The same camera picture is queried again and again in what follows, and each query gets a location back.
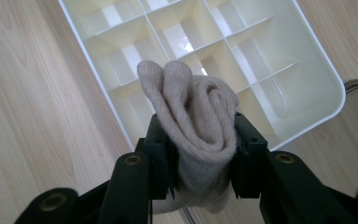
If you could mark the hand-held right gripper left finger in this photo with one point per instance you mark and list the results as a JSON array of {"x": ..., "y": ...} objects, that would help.
[{"x": 158, "y": 165}]

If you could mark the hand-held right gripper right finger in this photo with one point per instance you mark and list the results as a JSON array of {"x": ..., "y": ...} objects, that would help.
[{"x": 250, "y": 168}]

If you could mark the beige sock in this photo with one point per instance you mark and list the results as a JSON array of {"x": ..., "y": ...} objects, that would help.
[{"x": 199, "y": 118}]

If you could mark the white divided storage box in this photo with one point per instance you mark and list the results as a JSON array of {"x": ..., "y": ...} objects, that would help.
[{"x": 261, "y": 62}]

